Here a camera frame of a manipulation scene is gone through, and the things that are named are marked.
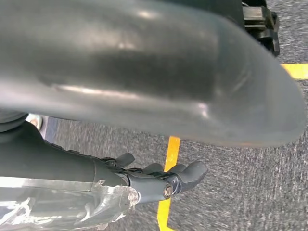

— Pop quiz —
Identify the clear plastic wrist cover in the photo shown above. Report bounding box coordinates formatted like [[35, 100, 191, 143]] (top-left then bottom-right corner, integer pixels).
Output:
[[0, 176, 140, 231]]

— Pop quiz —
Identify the black mechanical bracket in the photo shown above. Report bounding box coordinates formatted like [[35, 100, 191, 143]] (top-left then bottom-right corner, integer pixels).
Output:
[[241, 0, 281, 58]]

